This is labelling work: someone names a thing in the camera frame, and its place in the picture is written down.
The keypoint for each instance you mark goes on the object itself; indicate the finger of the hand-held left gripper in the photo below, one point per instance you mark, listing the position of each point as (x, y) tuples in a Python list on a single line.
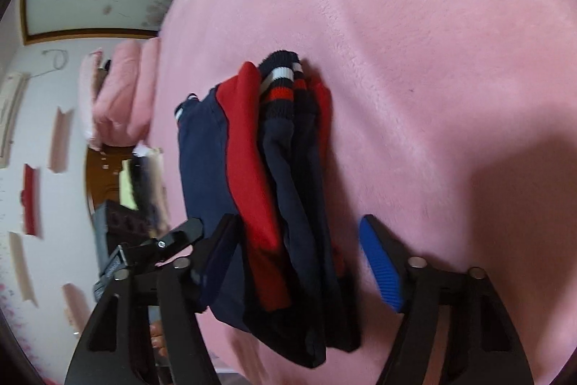
[(173, 237)]

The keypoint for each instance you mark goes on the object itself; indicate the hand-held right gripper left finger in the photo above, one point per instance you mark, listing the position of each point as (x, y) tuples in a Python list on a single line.
[(212, 261)]

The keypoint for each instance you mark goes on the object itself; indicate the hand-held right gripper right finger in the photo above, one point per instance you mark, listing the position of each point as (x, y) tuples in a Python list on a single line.
[(381, 263)]

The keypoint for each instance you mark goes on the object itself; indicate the navy and red jacket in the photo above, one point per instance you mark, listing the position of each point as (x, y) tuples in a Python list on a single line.
[(288, 186)]

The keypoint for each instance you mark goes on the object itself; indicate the pile of folded clothes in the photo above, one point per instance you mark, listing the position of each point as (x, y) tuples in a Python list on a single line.
[(144, 182)]

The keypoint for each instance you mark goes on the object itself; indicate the person's left hand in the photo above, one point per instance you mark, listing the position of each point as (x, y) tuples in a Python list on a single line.
[(157, 340)]

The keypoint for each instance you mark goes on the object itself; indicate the dark grey box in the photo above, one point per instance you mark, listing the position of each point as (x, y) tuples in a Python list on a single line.
[(117, 222)]

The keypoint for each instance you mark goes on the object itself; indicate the brown wooden headboard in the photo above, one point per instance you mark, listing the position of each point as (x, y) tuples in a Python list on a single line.
[(103, 173)]

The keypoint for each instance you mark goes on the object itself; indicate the folded pink quilt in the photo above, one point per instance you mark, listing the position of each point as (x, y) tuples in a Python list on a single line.
[(126, 96)]

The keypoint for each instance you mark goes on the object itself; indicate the pink patterned pillow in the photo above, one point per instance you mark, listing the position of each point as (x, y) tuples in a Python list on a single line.
[(88, 96)]

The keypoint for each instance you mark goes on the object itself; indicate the white air conditioner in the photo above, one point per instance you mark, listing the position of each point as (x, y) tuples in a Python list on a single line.
[(11, 119)]

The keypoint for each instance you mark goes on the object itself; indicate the pink fleece blanket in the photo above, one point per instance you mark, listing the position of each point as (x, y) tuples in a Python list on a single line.
[(428, 74)]

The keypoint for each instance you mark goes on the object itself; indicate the beige wall strip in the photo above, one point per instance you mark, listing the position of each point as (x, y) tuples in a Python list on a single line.
[(23, 267), (61, 141), (76, 304)]

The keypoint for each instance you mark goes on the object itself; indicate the red wall strip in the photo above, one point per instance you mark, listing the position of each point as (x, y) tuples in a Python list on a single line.
[(30, 200)]

